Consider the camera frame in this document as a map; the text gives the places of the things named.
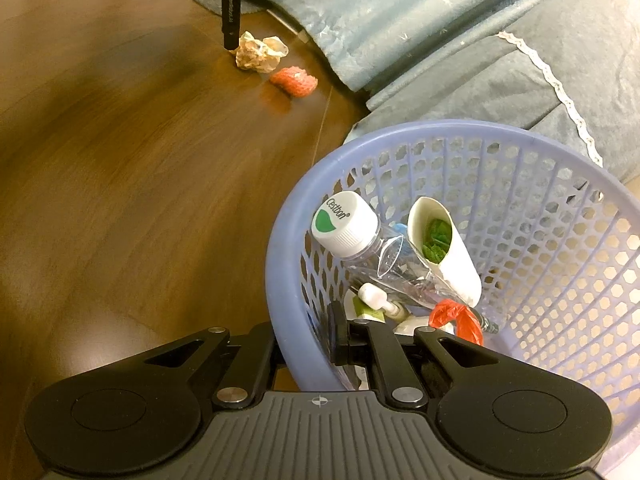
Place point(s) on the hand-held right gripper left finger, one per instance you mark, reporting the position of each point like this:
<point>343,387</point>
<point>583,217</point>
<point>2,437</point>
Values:
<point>262,347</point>

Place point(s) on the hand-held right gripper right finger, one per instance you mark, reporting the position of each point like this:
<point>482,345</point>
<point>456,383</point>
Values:
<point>336,332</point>

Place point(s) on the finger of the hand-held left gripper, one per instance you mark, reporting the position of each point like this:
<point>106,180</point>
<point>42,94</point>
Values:
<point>230,10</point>

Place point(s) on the brown paper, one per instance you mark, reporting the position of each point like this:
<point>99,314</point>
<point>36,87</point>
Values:
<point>257,52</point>

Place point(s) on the white brush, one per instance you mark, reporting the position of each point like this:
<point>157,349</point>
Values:
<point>372,294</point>

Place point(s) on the crushed clear plastic bottle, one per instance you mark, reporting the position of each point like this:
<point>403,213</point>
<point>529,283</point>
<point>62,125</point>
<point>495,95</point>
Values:
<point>345,225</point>

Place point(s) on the blue face mask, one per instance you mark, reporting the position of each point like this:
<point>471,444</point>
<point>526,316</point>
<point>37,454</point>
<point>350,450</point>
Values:
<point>400,229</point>

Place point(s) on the red plastic bag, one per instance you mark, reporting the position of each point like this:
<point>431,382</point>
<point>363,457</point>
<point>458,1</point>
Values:
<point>457,320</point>

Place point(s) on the white cardboard tube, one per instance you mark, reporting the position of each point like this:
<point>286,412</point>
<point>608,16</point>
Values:
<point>460,270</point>

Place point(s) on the lavender plastic mesh basket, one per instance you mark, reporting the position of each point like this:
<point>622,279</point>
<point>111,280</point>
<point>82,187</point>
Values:
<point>550,185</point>

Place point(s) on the orange foam fruit net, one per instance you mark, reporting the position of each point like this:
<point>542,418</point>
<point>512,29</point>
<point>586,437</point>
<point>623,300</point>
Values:
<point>295,81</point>

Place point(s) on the light blue star curtain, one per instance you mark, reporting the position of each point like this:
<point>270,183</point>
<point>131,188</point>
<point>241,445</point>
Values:
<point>375,10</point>

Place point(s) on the grey-blue lace-trimmed bed skirt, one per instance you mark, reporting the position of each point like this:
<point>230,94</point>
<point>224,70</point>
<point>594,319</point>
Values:
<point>500,85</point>

